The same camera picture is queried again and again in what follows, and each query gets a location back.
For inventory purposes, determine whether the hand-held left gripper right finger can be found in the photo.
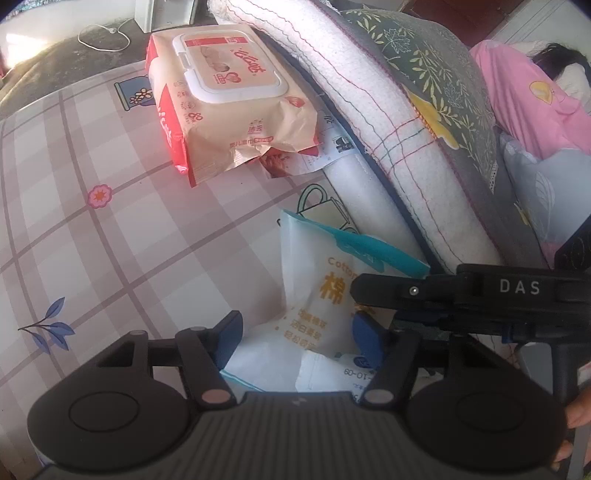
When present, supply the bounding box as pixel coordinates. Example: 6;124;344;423
351;313;506;409

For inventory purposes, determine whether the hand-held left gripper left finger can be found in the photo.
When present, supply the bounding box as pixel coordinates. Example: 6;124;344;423
95;311;244;409

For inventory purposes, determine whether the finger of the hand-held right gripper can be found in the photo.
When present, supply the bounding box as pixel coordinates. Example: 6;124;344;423
350;264;469;324

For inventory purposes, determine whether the white teal cotton tissue pack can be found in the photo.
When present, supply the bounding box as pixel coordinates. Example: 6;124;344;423
221;209;431;394

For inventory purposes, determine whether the person's right hand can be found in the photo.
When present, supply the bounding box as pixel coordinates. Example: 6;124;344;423
551;383;591;472

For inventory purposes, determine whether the light blue pillow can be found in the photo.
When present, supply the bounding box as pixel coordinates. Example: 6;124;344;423
500;133;591;247

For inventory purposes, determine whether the printed paper sheet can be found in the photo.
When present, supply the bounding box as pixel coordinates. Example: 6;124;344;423
299;111;368;174

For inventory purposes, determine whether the red white flat packet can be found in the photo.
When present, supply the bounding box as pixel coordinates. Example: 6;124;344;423
257;141;324;179

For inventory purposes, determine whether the plaid bed sheet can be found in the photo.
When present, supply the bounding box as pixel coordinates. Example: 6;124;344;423
0;55;365;480

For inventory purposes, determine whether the white quilted blanket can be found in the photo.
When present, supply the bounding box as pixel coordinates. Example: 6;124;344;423
206;0;505;271

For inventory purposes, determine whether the grey leaf print quilt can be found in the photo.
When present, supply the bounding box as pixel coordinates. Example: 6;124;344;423
318;0;561;271

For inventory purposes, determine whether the white pillow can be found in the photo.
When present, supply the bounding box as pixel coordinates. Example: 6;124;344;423
516;40;591;108

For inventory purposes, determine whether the peach wet wipes pack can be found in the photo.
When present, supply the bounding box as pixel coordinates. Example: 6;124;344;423
145;24;321;188

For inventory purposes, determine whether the white appliance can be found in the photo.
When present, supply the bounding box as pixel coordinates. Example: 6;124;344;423
133;0;197;34

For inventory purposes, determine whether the white cable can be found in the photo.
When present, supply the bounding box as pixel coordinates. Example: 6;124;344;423
77;19;133;52

